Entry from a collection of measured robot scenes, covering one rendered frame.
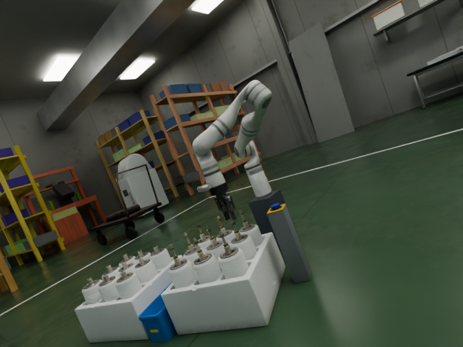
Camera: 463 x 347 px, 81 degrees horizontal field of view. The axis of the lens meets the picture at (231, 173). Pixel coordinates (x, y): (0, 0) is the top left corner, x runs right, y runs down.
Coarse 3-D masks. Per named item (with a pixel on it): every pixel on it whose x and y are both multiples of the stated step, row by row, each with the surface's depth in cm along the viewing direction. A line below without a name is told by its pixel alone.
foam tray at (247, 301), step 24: (264, 240) 120; (264, 264) 107; (168, 288) 109; (192, 288) 101; (216, 288) 97; (240, 288) 93; (264, 288) 100; (168, 312) 107; (192, 312) 103; (216, 312) 99; (240, 312) 95; (264, 312) 94
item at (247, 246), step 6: (246, 240) 108; (252, 240) 112; (234, 246) 108; (240, 246) 107; (246, 246) 108; (252, 246) 109; (246, 252) 108; (252, 252) 109; (246, 258) 108; (252, 258) 108
